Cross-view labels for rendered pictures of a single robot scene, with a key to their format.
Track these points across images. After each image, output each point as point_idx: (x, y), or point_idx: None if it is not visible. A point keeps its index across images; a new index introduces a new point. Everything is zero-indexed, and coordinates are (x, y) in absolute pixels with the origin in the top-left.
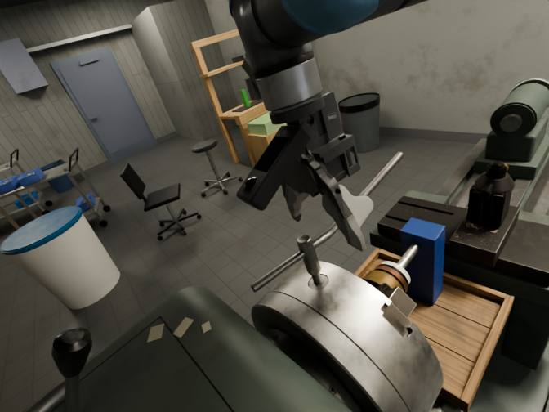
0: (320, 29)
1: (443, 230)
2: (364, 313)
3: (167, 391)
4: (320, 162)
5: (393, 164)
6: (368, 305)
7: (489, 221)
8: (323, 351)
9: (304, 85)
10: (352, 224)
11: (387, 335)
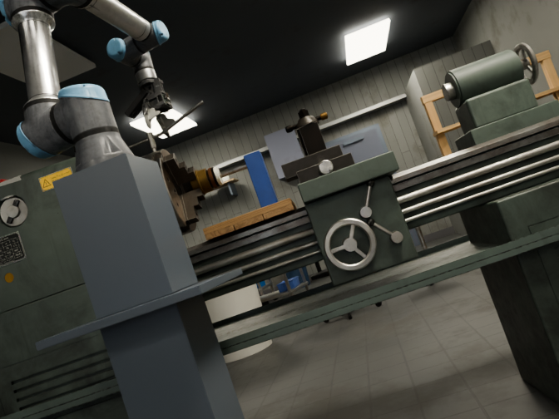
0: (117, 61)
1: (254, 152)
2: (148, 155)
3: None
4: (147, 100)
5: (195, 105)
6: (152, 153)
7: (304, 152)
8: None
9: (140, 76)
10: (145, 117)
11: (147, 159)
